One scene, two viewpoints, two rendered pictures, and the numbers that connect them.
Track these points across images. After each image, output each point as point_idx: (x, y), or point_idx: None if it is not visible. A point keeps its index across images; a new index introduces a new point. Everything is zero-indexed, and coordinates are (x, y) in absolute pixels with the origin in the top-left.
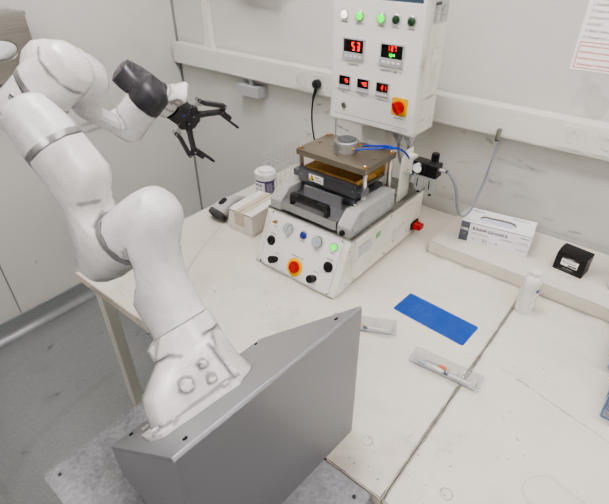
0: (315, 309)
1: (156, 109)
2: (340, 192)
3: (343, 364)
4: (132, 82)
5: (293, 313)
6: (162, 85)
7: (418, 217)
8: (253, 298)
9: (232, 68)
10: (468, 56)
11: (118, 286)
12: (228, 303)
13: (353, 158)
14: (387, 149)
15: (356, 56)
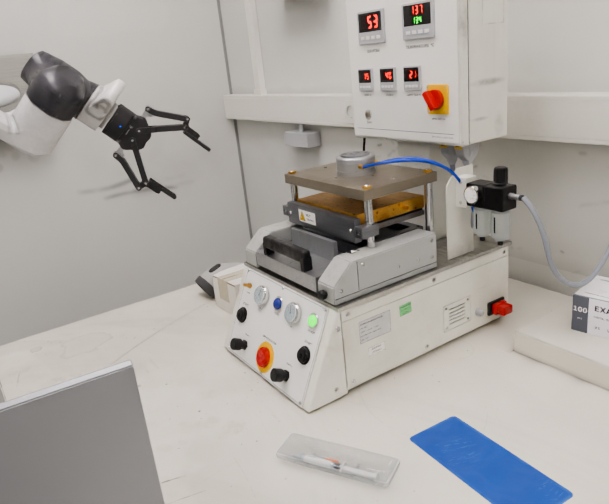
0: (270, 426)
1: (57, 105)
2: (336, 234)
3: (103, 497)
4: (34, 73)
5: (231, 429)
6: (77, 78)
7: (505, 295)
8: (185, 400)
9: (280, 113)
10: (574, 28)
11: (22, 369)
12: (144, 404)
13: (358, 179)
14: (423, 169)
15: (374, 36)
